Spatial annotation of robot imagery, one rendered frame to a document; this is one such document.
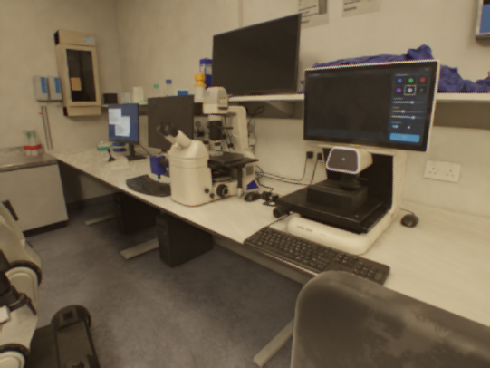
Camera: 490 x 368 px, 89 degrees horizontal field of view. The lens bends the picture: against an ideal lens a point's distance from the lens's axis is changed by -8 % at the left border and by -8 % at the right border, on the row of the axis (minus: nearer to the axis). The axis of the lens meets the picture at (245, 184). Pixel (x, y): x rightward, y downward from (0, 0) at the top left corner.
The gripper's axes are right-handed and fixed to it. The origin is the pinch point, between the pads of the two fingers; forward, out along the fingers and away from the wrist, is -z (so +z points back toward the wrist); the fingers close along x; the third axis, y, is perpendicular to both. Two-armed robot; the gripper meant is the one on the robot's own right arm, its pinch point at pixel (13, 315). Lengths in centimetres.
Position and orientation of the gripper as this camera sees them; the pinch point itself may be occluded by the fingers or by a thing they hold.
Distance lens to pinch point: 116.2
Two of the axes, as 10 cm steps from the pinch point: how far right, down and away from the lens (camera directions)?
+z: -1.6, -9.1, -3.8
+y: -6.1, -2.1, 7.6
